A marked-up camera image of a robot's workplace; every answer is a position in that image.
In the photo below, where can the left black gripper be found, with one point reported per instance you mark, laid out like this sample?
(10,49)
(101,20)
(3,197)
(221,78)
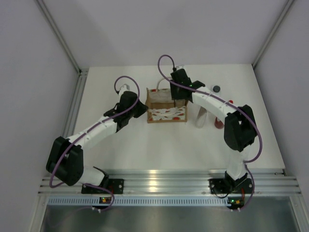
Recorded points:
(142,108)

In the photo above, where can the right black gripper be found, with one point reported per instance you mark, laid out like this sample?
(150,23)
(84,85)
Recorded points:
(174,95)

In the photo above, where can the burlap watermelon canvas bag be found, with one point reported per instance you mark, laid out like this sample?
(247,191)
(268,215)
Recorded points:
(161,106)

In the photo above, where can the red bottle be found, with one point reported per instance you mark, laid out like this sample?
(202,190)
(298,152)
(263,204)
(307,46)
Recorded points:
(218,124)

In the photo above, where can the beige bottle grey cap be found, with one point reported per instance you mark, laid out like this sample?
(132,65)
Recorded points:
(179,103)

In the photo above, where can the white bottle grey cap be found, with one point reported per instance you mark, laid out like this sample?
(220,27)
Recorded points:
(216,89)

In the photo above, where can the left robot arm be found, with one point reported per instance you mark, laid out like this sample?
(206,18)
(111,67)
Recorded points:
(66,159)

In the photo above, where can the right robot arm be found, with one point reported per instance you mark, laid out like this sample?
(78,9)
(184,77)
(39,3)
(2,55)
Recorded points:
(240,129)

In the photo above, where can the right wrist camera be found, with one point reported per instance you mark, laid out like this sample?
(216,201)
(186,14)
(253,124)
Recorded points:
(178,67)

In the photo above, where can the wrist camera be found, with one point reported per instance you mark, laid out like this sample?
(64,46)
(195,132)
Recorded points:
(178,67)
(123,88)

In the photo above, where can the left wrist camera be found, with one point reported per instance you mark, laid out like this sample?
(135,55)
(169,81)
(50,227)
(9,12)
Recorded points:
(123,88)

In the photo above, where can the left aluminium frame post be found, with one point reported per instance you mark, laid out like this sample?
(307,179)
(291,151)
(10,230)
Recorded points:
(56,31)

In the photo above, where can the aluminium frame post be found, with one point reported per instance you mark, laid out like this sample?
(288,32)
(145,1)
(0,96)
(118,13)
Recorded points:
(56,31)
(273,31)

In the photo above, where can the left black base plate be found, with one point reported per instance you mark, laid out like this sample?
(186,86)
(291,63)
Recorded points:
(116,186)

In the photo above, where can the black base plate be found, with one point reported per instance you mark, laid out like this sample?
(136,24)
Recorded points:
(219,186)
(116,186)

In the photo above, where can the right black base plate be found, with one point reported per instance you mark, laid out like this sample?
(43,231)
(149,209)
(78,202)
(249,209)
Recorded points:
(219,186)

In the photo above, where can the white slotted cable duct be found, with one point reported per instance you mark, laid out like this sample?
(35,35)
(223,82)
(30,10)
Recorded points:
(141,201)

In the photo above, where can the aluminium mounting rail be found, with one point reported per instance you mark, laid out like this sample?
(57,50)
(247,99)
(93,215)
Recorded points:
(163,182)

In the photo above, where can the right aluminium frame post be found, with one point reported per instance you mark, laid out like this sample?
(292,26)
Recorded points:
(273,31)

